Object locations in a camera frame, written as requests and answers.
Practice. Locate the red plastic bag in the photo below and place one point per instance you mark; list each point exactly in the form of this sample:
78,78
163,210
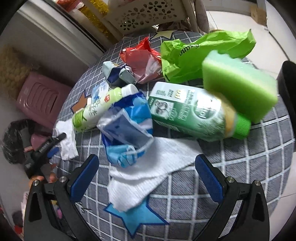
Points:
145,62

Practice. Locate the small white tissue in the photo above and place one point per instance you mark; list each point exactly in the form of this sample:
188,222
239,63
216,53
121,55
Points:
68,144

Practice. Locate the blue white milk carton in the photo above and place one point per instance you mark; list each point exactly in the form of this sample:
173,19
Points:
99,91

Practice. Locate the large white paper towel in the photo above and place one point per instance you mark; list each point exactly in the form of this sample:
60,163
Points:
129,186

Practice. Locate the black bag beside stool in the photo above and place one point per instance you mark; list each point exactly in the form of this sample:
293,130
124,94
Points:
12,144

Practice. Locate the green sponge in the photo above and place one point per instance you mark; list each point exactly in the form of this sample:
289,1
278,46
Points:
251,92

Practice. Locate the beige perforated storage rack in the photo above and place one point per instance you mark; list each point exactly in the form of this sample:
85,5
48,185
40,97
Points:
138,15

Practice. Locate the blue white plastic wrapper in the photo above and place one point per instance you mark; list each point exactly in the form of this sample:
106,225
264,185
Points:
127,130

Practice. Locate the light green white bottle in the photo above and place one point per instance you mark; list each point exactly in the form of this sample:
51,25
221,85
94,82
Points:
88,117

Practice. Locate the green plastic bag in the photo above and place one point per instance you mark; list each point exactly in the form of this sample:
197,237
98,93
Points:
182,62

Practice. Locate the green detergent bottle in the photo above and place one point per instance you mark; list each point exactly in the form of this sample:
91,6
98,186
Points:
206,115

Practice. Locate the teal and navy snack bag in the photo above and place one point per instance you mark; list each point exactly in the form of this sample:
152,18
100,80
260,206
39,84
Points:
118,75

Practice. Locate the person's left hand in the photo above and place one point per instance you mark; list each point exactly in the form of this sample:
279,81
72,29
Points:
52,178

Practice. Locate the yellow mesh bag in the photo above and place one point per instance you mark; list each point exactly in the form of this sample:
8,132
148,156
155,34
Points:
95,11

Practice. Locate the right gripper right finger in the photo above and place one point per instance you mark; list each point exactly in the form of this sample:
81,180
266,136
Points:
252,220

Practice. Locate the cardboard box on floor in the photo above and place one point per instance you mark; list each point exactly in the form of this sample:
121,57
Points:
259,15

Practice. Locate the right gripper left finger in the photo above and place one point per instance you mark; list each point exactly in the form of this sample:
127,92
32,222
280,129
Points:
41,222

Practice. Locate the maroon plastic stool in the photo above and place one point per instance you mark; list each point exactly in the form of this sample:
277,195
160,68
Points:
41,99

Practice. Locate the grey checked tablecloth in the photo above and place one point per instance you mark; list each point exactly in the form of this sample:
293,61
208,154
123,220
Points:
181,199

